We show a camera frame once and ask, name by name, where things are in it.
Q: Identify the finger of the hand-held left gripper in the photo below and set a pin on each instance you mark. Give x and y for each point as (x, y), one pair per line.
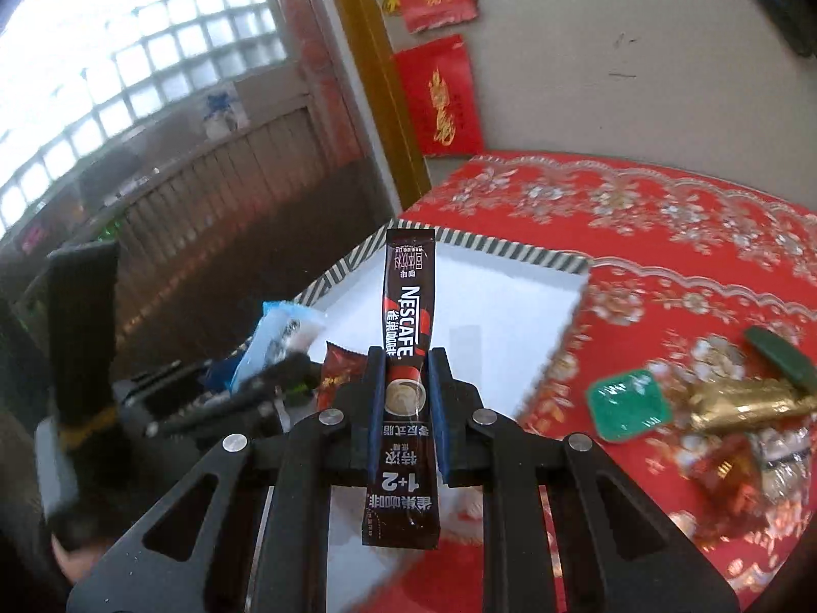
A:
(281, 373)
(217, 415)

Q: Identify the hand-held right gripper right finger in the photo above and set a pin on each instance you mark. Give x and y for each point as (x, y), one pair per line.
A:
(440, 418)

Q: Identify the red paper bag gold print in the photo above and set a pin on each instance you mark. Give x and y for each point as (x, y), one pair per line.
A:
(443, 99)

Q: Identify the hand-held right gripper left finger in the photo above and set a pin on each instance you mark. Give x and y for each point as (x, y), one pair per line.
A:
(376, 412)

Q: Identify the dark green flat packet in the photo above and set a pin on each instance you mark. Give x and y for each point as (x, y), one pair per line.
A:
(782, 357)

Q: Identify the teal green small packet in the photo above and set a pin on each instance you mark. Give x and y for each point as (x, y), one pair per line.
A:
(629, 405)

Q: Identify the striped cardboard box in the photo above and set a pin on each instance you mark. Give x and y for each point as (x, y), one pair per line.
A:
(504, 319)

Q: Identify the shiny red candy packet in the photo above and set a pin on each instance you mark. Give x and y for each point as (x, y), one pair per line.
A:
(727, 479)

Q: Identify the glass block window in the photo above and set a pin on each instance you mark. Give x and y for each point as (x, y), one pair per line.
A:
(115, 51)

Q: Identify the gold foil snack packet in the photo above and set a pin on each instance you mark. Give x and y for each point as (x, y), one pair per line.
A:
(747, 405)

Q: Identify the person's left hand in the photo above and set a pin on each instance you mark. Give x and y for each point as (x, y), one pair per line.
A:
(73, 543)

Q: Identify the dark brown coffee stick sachet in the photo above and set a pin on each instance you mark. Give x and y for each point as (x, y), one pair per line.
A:
(408, 306)

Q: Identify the wooden door frame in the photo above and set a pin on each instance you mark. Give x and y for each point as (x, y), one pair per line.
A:
(376, 76)

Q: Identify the blue snowflake sticker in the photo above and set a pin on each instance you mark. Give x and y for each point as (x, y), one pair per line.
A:
(224, 112)

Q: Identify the red snack packet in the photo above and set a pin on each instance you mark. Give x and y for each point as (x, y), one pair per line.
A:
(338, 373)

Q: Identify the blue white snack packet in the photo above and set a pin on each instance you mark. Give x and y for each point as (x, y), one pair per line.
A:
(281, 332)

